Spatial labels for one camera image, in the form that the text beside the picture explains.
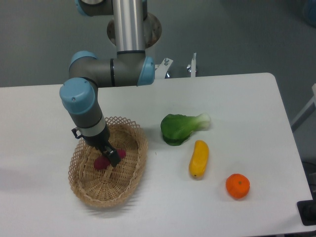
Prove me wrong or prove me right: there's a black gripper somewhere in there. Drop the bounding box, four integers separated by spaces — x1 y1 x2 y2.
72 127 121 167

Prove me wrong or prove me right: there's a purple sweet potato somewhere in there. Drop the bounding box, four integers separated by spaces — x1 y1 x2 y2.
93 149 126 170

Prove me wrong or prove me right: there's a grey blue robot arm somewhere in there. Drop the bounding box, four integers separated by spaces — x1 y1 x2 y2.
59 0 155 167

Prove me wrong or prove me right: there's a woven wicker basket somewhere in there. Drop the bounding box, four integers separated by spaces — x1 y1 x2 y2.
68 117 148 208

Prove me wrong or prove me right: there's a green bok choy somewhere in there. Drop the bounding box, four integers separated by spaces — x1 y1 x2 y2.
160 113 211 146

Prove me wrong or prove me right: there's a yellow mango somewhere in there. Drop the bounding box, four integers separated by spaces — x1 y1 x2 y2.
189 140 209 179

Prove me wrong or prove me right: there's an orange tangerine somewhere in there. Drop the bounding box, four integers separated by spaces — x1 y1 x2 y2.
225 174 250 199

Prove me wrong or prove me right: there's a black clamp at table edge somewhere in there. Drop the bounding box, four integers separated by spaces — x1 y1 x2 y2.
297 200 316 226

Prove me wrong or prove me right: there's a blue object top right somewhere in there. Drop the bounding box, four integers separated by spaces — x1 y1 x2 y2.
303 0 316 27

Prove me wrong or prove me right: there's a white metal base frame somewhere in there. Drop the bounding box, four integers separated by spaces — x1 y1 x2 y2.
155 52 198 79

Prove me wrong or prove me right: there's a white frame at right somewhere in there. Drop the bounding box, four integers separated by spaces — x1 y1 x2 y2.
290 84 316 132

